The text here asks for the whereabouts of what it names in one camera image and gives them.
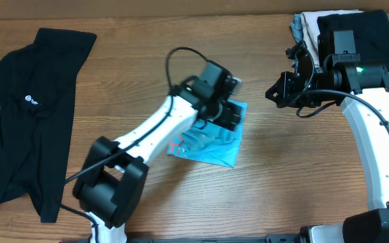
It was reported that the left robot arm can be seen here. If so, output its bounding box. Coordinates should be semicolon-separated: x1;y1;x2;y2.
69;61;242;242

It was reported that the black polo shirt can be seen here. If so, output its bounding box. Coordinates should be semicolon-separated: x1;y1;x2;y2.
0;28;97;223

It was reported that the light blue printed t-shirt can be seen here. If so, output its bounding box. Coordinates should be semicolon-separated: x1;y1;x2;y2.
166;99;249;169

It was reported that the folded blue denim garment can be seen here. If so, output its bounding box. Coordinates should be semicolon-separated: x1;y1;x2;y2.
290;13;304;43

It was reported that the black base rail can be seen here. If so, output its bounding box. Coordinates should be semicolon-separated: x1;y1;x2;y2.
59;234;303;243

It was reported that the folded beige garment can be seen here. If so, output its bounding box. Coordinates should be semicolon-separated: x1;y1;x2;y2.
301;10;381;68

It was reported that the folded black garment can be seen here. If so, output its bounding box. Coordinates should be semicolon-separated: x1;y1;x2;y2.
317;9;389;71

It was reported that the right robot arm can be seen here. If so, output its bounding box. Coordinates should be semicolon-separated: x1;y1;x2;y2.
265;30;389;242

